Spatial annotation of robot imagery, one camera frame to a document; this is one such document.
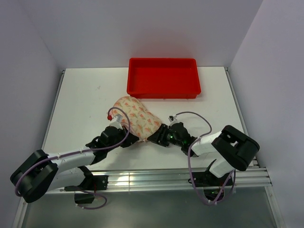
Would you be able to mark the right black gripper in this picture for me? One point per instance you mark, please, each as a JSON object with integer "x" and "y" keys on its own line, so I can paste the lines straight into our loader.
{"x": 159, "y": 138}

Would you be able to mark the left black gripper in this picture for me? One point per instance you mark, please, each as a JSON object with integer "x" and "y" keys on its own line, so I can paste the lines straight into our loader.
{"x": 130, "y": 139}

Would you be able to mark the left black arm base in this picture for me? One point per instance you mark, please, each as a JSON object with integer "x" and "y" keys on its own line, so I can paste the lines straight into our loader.
{"x": 88, "y": 191}

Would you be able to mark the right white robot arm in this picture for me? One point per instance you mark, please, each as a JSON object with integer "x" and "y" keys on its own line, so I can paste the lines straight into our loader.
{"x": 236, "y": 150}

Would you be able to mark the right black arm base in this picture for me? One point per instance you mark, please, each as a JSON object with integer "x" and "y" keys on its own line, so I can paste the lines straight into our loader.
{"x": 211, "y": 185}

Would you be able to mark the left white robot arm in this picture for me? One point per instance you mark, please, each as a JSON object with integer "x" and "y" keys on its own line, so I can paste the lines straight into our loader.
{"x": 42, "y": 172}

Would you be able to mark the red plastic tray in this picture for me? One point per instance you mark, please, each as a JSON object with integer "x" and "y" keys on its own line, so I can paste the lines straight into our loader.
{"x": 163, "y": 78}

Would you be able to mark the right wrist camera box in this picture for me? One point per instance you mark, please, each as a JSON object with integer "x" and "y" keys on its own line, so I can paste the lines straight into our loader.
{"x": 173, "y": 120}

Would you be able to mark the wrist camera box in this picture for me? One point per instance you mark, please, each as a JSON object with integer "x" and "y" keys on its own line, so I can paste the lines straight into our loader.
{"x": 173, "y": 120}
{"x": 115, "y": 121}

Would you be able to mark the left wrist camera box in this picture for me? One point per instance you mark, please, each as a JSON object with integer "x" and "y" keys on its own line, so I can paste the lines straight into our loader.
{"x": 115, "y": 121}

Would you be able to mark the aluminium frame rail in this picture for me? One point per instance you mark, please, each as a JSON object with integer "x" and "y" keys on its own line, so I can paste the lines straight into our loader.
{"x": 147, "y": 186}

